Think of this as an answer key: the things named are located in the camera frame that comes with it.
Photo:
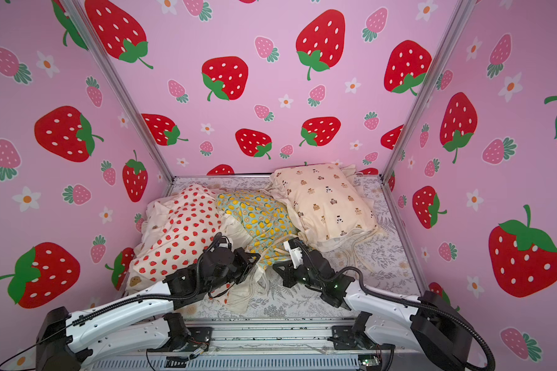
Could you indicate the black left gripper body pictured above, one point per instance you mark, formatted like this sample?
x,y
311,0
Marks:
x,y
237,264

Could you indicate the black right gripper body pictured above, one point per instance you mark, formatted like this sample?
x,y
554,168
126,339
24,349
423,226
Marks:
x,y
288,269

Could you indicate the cream bear print pillow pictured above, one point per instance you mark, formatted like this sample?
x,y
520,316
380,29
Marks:
x,y
244,299

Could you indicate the red strawberry print pillow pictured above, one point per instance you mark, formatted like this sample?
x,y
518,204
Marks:
x,y
177,230

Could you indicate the yellow lemon print pillow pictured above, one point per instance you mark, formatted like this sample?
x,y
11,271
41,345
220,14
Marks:
x,y
258,223

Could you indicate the beige animal print pillow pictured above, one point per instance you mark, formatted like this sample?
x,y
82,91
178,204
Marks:
x,y
324,205

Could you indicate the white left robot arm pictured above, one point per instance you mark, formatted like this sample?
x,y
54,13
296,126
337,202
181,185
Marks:
x,y
147,320

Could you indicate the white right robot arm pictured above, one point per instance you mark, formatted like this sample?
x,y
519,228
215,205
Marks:
x,y
426,323

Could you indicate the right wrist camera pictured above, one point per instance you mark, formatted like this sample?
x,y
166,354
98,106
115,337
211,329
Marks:
x,y
294,249

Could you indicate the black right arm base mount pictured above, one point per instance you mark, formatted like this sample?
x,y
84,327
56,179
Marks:
x,y
354,337

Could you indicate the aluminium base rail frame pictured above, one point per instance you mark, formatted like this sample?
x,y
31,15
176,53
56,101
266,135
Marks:
x,y
270,344

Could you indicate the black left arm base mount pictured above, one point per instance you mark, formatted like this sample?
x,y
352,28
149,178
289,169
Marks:
x,y
182,338

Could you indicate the aluminium frame corner post left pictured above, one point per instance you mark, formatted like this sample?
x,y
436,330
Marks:
x,y
103,60

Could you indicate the aluminium frame corner post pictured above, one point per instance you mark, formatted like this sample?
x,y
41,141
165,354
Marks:
x,y
455,28
103,60

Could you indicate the aluminium frame corner post right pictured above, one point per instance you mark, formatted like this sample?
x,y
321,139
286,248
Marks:
x,y
455,28

